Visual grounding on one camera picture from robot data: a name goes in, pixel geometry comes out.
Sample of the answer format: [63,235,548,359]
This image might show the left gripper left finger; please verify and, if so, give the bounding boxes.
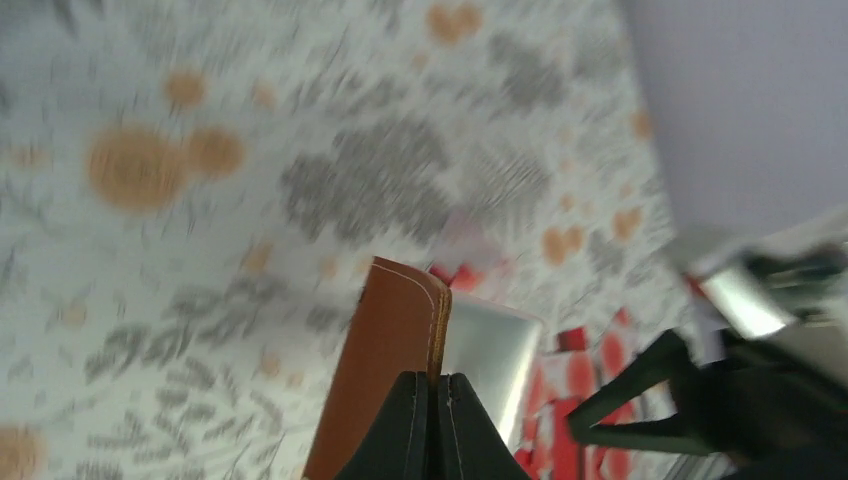
[336,371,431,480]

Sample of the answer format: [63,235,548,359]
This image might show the floral patterned table mat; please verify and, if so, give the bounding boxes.
[1,1,691,479]

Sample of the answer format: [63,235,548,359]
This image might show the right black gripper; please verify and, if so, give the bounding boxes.
[567,330,847,479]

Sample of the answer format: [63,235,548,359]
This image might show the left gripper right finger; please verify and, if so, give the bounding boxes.
[433,374,528,480]

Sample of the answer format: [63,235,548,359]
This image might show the white card red circle top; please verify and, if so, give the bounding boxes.
[426,212,514,302]

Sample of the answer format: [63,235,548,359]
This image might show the brown leather card holder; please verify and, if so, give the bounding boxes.
[303,256,546,480]

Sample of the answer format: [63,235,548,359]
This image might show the red card centre pile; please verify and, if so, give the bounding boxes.
[514,321,637,479]

